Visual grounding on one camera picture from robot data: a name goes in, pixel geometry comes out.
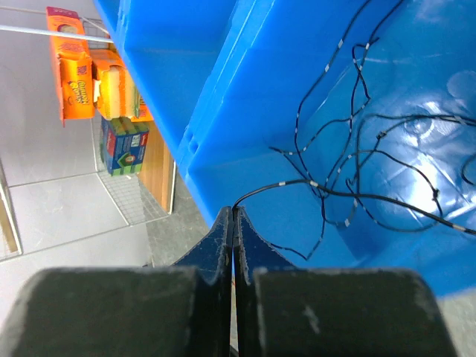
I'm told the blue green sponge pack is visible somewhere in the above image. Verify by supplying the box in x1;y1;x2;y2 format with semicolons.
100;117;149;176

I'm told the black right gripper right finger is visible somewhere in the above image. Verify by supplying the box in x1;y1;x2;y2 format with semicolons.
233;208;457;356

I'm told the white wire shelf rack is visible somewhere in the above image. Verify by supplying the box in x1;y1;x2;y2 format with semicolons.
1;30;170;257

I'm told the blue plastic bin near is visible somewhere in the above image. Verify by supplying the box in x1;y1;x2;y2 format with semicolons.
180;1;475;295

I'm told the black wire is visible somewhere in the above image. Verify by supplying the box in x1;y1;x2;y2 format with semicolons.
232;0;476;261

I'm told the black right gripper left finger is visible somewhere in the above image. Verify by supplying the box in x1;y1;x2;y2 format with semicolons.
1;207;233;356

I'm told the blue plastic bin middle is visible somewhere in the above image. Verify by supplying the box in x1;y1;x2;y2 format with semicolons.
92;0;276;149

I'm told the orange snack box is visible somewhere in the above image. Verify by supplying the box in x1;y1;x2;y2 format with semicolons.
46;7;153;122

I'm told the blue plastic bin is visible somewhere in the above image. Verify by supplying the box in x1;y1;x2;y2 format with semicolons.
180;1;475;295
92;0;276;149

